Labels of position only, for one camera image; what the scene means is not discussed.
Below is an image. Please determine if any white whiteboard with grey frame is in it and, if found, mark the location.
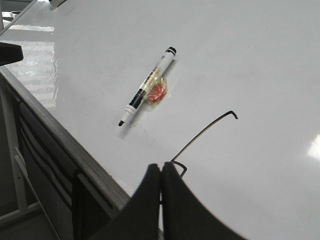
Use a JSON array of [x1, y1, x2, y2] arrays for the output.
[[0, 0, 320, 240]]

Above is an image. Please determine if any black object at left edge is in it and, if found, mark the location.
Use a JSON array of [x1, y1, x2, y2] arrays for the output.
[[0, 42, 24, 66]]

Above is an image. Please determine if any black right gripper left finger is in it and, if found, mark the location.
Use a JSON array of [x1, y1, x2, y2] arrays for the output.
[[90, 163, 160, 240]]

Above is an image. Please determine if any white table leg frame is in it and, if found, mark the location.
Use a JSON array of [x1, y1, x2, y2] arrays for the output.
[[0, 76, 61, 240]]

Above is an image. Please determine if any grey under-table rack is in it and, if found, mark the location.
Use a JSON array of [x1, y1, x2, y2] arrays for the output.
[[18, 101, 113, 240]]

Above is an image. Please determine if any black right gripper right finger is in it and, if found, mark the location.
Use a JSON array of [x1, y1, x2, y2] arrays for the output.
[[161, 162, 244, 240]]

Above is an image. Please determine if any black white whiteboard marker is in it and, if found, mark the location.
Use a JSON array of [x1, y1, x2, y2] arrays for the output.
[[118, 46, 177, 127]]

